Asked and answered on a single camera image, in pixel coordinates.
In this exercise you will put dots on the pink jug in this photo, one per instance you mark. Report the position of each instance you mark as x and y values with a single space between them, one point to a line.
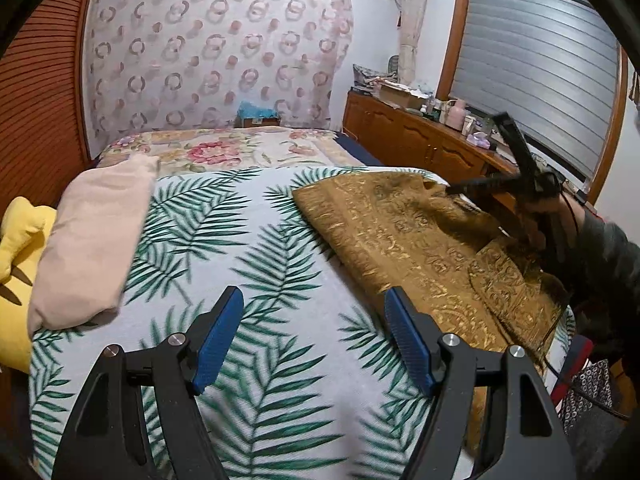
456 113

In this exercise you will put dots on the purple small object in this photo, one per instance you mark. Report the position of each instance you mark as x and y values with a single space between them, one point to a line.
479 139

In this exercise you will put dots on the dark sleeved right forearm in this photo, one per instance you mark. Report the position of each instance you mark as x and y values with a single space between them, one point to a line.
605 273

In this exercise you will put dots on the wooden sideboard cabinet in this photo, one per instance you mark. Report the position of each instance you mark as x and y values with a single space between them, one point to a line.
398 138

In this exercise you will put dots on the pink beige pillow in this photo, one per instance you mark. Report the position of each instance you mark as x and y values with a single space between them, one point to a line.
84 267

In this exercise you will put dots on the patterned lace curtain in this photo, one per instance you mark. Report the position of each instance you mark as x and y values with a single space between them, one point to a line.
181 64

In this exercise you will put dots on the cardboard box on cabinet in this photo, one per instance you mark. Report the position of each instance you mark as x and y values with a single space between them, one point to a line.
402 98

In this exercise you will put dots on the grey window blind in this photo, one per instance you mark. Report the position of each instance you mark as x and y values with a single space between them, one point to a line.
551 64

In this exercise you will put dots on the floral quilt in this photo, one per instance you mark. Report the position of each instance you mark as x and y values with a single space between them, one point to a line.
202 150

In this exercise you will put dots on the person's right hand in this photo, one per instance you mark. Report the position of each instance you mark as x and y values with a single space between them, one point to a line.
552 219

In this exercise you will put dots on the yellow plush toy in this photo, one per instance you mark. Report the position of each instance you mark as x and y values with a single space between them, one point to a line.
25 230

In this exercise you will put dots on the wooden louvered wardrobe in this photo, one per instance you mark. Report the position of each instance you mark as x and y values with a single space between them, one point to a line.
43 133

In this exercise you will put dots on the brown patterned cloth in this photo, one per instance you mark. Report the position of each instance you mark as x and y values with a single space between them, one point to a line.
396 228

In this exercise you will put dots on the palm leaf bedsheet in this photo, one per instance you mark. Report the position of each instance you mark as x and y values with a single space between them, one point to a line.
317 383

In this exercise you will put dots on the box with blue cloth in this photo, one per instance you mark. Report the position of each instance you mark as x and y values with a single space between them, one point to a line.
250 115

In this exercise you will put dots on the patterned bag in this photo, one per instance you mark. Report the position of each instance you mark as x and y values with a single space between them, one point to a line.
591 389

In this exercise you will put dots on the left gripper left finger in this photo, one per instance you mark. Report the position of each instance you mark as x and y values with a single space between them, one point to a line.
105 436

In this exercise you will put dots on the cream side curtain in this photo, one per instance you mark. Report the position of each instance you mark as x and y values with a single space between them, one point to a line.
411 21

